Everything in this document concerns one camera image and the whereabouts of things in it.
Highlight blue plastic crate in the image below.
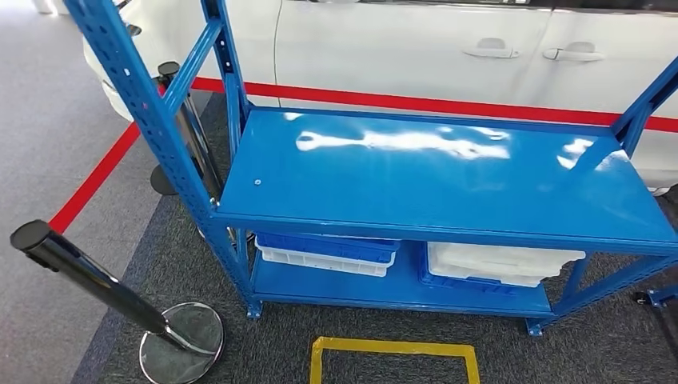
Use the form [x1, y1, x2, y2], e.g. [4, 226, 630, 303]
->
[255, 232, 402, 265]
[417, 242, 533, 297]

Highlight white latticed plastic crate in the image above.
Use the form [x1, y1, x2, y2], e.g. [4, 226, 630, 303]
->
[255, 244, 397, 278]

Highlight red barrier belt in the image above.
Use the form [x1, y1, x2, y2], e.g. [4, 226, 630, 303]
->
[48, 122, 142, 235]
[190, 76, 678, 134]

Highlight white car door handle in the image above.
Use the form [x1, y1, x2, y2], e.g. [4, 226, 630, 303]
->
[462, 37, 521, 60]
[542, 41, 606, 63]

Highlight blue wheeled metal rack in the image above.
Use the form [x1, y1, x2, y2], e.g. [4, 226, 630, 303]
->
[632, 285, 678, 310]

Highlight chrome stanchion post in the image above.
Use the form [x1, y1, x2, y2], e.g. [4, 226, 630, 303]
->
[150, 61, 237, 245]
[9, 218, 226, 384]

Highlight blue metal shelf rack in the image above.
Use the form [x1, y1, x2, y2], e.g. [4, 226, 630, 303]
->
[62, 0, 678, 338]

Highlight white car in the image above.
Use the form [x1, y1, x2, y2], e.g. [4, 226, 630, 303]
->
[82, 0, 678, 197]

